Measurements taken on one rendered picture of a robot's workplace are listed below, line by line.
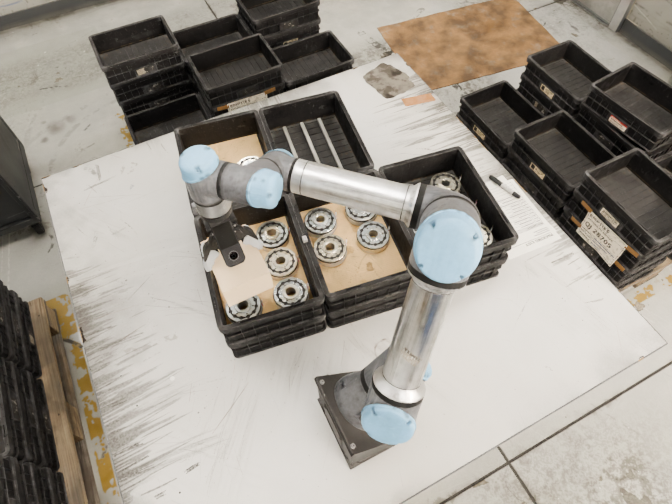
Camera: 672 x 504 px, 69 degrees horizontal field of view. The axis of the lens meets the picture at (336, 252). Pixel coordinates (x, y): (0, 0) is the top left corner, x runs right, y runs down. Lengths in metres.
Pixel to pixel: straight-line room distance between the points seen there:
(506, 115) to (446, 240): 2.08
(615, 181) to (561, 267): 0.73
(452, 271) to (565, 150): 1.83
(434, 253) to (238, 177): 0.39
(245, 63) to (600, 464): 2.47
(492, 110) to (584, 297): 1.42
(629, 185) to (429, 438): 1.47
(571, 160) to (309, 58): 1.49
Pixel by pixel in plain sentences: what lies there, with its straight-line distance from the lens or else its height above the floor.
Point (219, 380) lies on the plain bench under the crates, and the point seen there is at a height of 0.70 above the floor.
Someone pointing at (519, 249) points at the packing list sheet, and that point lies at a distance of 1.80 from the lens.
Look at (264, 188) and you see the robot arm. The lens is 0.93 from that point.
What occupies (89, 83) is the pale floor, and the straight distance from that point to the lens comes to 3.80.
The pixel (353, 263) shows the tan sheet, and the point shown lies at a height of 0.83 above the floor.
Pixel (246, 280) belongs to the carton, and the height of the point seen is 1.12.
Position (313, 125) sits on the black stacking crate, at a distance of 1.90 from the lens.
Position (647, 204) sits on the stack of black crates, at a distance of 2.42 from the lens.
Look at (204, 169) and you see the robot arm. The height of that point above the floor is 1.45.
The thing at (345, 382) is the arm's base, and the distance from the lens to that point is 1.31.
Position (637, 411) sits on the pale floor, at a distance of 2.53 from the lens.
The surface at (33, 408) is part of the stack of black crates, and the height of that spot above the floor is 0.27.
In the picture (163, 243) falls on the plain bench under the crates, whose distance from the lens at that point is 1.83.
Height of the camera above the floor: 2.14
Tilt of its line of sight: 58 degrees down
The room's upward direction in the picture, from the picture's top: 2 degrees counter-clockwise
